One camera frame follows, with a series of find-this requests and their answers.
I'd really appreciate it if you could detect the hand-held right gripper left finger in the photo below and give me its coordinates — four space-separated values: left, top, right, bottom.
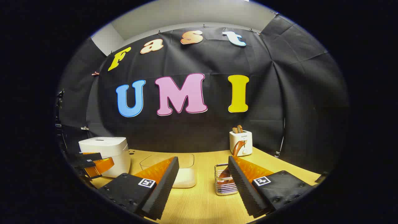
98 156 180 221

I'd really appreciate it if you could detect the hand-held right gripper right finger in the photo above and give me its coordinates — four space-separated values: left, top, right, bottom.
228 156 317 218

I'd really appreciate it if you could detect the metal wire chopstick holder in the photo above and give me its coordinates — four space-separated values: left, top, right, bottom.
214 163 239 196

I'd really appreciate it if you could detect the white rice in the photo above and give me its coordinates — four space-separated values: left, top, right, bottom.
173 168 196 188

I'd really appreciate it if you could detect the white rice cooker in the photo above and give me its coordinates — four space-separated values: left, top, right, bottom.
78 137 131 178

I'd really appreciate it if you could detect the brown wooden spoon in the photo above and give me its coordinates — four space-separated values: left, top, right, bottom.
218 140 248 186

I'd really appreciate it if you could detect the clear plastic container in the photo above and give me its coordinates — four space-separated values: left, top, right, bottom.
140 153 197 189

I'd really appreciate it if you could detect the dark metal stand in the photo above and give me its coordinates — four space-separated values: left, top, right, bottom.
55 89 67 150

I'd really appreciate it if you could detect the white toaster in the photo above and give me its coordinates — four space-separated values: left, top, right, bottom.
229 130 253 156

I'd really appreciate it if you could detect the black backdrop cloth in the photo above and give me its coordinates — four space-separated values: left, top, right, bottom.
58 14 350 175

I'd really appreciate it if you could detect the thin white cable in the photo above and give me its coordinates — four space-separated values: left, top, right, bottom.
275 118 286 158

